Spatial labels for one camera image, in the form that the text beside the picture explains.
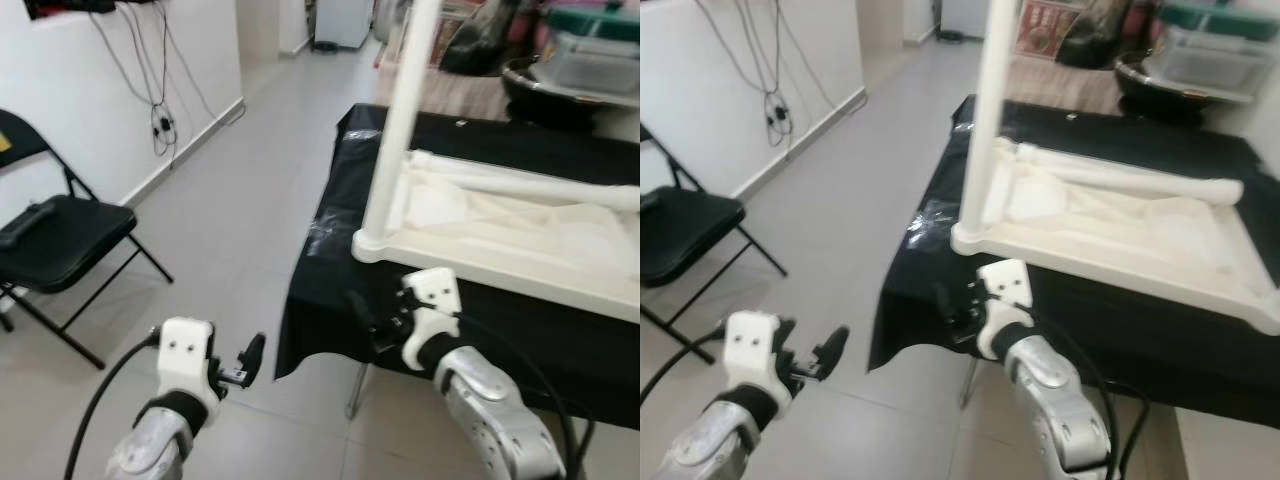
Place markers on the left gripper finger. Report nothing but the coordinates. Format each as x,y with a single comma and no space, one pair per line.
254,358
833,352

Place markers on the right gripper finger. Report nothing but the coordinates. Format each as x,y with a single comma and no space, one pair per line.
945,302
358,308

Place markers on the black tablecloth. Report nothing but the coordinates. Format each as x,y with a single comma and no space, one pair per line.
1050,340
450,330

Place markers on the grey metal table leg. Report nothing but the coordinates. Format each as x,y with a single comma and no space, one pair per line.
969,385
356,392

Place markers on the black folding chair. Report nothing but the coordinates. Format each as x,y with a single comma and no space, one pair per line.
690,235
70,240

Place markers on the beige cloth covered table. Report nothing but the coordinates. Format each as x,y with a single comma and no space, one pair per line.
1060,90
450,95

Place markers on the black round wok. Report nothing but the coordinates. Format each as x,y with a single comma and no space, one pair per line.
1165,95
550,100

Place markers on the white appliance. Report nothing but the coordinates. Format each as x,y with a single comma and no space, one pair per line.
342,20
962,15

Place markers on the red food picture box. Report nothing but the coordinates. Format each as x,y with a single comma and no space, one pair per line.
1045,28
452,30

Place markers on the black plastic bag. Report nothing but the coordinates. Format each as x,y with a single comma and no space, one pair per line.
485,40
1095,35

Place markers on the clear plastic storage box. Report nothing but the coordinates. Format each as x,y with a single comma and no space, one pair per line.
1220,60
595,65

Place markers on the green container lid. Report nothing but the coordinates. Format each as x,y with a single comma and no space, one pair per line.
595,22
1220,12

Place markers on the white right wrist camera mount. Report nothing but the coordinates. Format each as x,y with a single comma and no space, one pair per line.
1005,285
432,295

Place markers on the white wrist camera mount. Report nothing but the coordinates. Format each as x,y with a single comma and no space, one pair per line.
1005,285
432,295
185,350
752,345

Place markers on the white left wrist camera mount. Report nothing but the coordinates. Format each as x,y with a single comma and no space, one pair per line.
185,350
752,345

